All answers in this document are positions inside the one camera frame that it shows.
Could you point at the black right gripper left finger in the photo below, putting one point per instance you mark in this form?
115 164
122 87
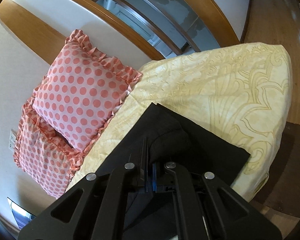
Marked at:
95 207

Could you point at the pink polka dot pillow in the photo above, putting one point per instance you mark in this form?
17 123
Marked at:
43 153
82 91

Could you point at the white wall socket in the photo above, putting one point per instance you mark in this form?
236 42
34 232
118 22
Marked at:
12 139

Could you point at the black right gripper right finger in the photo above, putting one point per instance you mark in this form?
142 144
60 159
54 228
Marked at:
205 207

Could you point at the lower pink polka dot pillow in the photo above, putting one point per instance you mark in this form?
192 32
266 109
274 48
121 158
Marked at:
43 153

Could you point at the black pants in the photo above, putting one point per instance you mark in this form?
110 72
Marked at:
171 138

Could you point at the wooden headboard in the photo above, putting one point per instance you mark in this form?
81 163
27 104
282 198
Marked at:
135 31

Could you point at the cream patterned bedspread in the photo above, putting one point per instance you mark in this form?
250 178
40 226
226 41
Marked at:
240 93

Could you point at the upper pink polka dot pillow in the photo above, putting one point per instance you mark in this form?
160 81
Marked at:
82 91

